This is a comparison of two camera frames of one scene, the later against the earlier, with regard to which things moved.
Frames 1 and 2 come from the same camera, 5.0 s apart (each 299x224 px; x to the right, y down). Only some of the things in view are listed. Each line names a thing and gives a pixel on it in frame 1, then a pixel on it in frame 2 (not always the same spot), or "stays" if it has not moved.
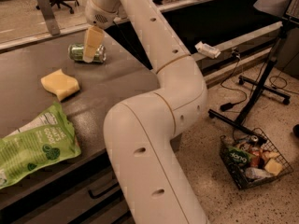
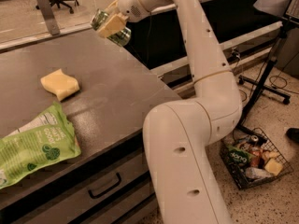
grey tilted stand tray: [275, 0] stays
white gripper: [99, 16] -> [130, 4]
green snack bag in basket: [237, 157] stays
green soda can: [76, 52] -> [121, 36]
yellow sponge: [61, 84] stays
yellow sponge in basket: [273, 166] stays
